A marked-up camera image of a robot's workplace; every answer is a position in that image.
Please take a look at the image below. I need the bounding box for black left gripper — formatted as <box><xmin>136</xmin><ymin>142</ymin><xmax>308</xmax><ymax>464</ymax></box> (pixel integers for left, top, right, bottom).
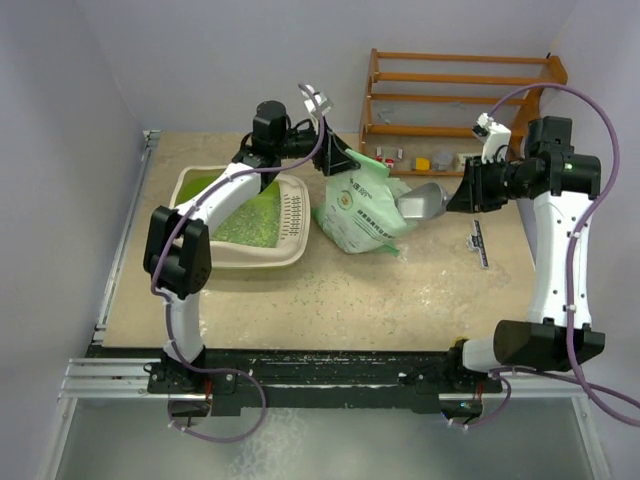
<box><xmin>275</xmin><ymin>116</ymin><xmax>359</xmax><ymax>176</ymax></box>

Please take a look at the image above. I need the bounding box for silver metal scoop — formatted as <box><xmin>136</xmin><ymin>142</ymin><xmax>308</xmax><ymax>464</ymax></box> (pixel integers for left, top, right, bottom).
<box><xmin>396</xmin><ymin>182</ymin><xmax>450</xmax><ymax>220</ymax></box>

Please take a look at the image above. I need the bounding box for black white bag sealing strip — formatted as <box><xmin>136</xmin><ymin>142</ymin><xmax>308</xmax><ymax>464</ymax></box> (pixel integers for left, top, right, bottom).
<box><xmin>467</xmin><ymin>219</ymin><xmax>489</xmax><ymax>269</ymax></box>

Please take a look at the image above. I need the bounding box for green cat litter bag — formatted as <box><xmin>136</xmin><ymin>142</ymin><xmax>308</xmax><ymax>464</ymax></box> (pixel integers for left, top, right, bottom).
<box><xmin>312</xmin><ymin>149</ymin><xmax>417</xmax><ymax>254</ymax></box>

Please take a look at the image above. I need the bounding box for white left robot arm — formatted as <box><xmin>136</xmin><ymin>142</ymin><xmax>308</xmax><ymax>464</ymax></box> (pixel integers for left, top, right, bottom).
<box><xmin>143</xmin><ymin>91</ymin><xmax>359</xmax><ymax>392</ymax></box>

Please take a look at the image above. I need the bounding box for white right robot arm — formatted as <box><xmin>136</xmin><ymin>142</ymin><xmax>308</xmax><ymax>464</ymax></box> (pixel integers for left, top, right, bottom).
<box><xmin>444</xmin><ymin>113</ymin><xmax>606</xmax><ymax>391</ymax></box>

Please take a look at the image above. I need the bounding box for green white carton box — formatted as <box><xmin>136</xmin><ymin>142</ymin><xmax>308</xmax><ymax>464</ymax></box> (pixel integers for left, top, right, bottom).
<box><xmin>452</xmin><ymin>152</ymin><xmax>477</xmax><ymax>172</ymax></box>

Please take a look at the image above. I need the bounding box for beige green litter box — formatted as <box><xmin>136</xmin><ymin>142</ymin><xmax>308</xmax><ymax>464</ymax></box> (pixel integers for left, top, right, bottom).
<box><xmin>169</xmin><ymin>165</ymin><xmax>312</xmax><ymax>271</ymax></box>

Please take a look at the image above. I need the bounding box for green litter pellets pile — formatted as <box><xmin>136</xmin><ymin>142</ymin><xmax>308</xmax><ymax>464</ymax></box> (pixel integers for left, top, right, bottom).
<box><xmin>211</xmin><ymin>182</ymin><xmax>281</xmax><ymax>248</ymax></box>

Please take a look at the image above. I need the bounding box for grey round container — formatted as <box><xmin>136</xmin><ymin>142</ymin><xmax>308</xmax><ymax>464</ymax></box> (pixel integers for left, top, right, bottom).
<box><xmin>431</xmin><ymin>150</ymin><xmax>455</xmax><ymax>171</ymax></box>

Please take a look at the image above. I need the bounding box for yellow small block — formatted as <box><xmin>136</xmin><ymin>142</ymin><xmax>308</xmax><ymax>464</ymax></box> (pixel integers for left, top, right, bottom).
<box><xmin>412</xmin><ymin>157</ymin><xmax>431</xmax><ymax>172</ymax></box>

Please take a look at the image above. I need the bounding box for wooden shelf rack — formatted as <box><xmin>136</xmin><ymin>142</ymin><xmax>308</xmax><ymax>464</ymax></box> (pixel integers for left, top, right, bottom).
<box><xmin>358</xmin><ymin>48</ymin><xmax>569</xmax><ymax>154</ymax></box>

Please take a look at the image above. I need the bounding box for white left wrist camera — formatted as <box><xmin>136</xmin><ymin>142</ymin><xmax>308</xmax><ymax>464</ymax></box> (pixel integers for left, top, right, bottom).
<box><xmin>302</xmin><ymin>91</ymin><xmax>333</xmax><ymax>119</ymax></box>

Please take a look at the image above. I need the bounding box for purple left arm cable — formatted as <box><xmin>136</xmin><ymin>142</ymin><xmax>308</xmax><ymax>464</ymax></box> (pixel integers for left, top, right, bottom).
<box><xmin>149</xmin><ymin>82</ymin><xmax>329</xmax><ymax>444</ymax></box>

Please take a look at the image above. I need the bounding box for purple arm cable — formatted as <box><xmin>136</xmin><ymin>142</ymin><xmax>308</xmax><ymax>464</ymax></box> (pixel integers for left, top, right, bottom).
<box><xmin>149</xmin><ymin>82</ymin><xmax>329</xmax><ymax>444</ymax></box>
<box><xmin>449</xmin><ymin>82</ymin><xmax>640</xmax><ymax>431</ymax></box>

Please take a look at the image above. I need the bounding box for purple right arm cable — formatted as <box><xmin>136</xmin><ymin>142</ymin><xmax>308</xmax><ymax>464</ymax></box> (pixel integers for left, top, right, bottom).
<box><xmin>449</xmin><ymin>82</ymin><xmax>640</xmax><ymax>431</ymax></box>

